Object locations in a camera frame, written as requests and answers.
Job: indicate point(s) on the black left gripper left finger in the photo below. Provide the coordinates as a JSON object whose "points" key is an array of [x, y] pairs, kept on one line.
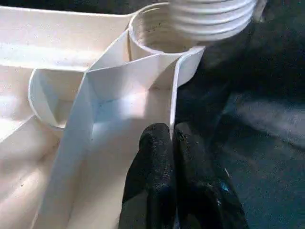
{"points": [[148, 186]]}

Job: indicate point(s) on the white plastic table leg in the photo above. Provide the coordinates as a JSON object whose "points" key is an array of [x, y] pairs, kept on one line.
{"points": [[212, 19]]}

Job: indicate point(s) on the white plastic table top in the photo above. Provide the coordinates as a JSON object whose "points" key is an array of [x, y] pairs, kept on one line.
{"points": [[52, 109]]}

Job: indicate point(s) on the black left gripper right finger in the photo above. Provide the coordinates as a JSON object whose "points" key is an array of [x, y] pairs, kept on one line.
{"points": [[205, 191]]}

